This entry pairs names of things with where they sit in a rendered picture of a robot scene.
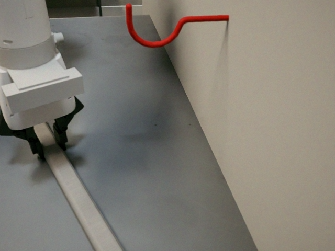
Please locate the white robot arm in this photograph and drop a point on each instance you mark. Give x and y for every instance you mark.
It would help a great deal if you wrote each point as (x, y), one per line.
(27, 42)

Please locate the beige bar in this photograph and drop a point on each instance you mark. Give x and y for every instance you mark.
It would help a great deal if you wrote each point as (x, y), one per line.
(91, 219)

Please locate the beige wall panel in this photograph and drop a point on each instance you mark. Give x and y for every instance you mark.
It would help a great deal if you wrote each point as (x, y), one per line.
(262, 86)

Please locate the red rounded hook tip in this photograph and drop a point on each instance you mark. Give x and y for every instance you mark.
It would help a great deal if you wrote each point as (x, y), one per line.
(128, 13)

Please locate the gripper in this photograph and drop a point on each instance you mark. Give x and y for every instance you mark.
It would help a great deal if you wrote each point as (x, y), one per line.
(21, 124)

